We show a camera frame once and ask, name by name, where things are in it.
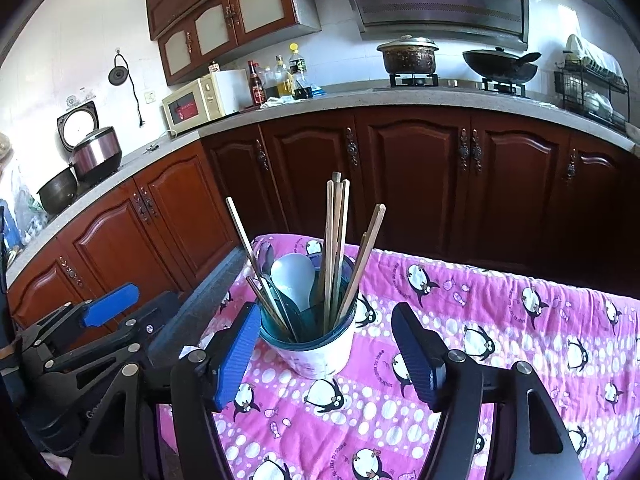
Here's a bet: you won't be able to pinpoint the pink penguin blanket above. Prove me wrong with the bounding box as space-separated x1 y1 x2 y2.
155 232 640 480

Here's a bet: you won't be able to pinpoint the red label brown bottle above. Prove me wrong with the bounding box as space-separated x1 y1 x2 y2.
247 60 269 107

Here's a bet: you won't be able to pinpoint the cream microwave oven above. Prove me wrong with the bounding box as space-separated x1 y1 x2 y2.
161 70 251 136

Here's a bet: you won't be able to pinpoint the grey stone countertop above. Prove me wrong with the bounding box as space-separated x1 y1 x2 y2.
5 80 640 291

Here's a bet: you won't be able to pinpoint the yellow cooking oil bottle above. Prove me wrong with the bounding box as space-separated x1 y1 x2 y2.
274 55 295 97

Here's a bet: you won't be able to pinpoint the clear plastic bags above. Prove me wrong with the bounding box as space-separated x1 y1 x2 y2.
0 132 51 243

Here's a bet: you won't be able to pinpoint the white dish rack cover cloth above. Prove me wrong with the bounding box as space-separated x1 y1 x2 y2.
565 34 626 81

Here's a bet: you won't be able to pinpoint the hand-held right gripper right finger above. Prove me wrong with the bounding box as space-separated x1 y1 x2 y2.
391 302 586 480

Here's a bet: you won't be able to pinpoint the group of condiment bottles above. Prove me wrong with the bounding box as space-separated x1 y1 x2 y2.
287 44 314 100

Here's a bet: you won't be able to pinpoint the range hood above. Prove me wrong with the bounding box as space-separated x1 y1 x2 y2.
332 0 531 51

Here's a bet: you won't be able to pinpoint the steel rice cooker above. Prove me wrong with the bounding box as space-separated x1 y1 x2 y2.
56 100 123 183

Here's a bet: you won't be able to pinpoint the dark inner cooker pot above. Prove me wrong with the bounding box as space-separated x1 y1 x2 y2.
37 167 79 216

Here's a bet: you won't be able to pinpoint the white teal-rimmed utensil holder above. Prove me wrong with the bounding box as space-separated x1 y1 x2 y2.
257 252 358 381

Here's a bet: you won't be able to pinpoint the black dish rack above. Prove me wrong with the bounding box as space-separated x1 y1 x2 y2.
554 62 631 131

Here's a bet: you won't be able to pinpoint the white dishes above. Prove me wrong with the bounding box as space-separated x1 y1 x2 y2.
582 90 614 116

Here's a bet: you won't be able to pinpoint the dark cooking pot with lid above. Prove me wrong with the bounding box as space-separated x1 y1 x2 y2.
376 35 440 76

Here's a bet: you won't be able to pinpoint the brown wooden base cabinets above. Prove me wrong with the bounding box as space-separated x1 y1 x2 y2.
7 105 640 341

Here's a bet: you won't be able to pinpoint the brown wooden upper cabinet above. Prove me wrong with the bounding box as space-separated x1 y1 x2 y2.
145 0 321 86

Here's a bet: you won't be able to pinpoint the black wok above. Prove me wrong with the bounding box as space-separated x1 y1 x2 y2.
462 47 542 86

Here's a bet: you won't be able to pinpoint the black round plug with cable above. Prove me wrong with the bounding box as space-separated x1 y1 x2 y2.
108 52 146 128

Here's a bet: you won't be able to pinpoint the white plastic spoon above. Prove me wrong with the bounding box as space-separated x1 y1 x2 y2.
270 252 317 311

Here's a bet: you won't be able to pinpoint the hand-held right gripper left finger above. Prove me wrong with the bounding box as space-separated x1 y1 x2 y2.
67 301 262 480

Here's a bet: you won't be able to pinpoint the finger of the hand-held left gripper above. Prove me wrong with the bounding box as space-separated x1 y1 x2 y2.
42 290 182 386
17 282 142 361

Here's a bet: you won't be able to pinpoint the gas stove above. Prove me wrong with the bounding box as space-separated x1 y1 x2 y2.
372 74 531 98

